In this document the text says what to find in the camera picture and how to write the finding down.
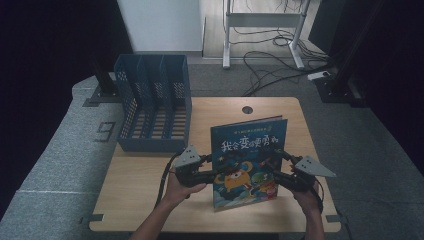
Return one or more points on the person's left hand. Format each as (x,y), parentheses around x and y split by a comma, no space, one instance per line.
(180,193)

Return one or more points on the blue plastic file rack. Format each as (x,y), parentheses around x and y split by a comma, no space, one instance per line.
(153,133)

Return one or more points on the black metal stand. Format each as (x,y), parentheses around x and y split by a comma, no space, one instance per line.
(105,86)
(340,83)

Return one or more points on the white power strip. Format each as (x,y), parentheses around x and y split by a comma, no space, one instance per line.
(318,75)

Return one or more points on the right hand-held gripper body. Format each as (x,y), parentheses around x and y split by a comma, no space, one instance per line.
(305,173)

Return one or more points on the colourful cartoon picture book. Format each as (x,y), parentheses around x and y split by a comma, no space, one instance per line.
(248,166)

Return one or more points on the person's right hand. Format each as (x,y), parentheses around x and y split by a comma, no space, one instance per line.
(306,200)

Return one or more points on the white board panel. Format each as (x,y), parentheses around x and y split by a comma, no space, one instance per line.
(160,25)

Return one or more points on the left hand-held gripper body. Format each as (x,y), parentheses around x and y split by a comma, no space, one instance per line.
(190,171)

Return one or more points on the white metal desk frame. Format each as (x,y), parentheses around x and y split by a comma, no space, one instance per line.
(263,20)

